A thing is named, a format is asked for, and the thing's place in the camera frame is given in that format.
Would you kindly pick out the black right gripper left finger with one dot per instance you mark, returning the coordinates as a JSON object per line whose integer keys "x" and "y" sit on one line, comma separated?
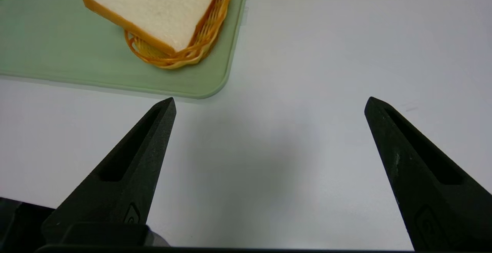
{"x": 127, "y": 176}

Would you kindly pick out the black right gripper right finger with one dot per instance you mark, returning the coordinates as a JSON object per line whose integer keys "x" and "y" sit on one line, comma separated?
{"x": 430, "y": 191}

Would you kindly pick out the small oval woven basket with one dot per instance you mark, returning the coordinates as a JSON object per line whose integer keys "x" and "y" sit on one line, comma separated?
{"x": 203, "y": 41}

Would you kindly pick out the light green plastic tray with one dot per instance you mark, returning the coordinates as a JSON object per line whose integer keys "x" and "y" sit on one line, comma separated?
{"x": 57, "y": 45}

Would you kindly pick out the white bread slice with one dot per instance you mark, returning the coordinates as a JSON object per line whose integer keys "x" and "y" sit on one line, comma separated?
{"x": 161, "y": 3}

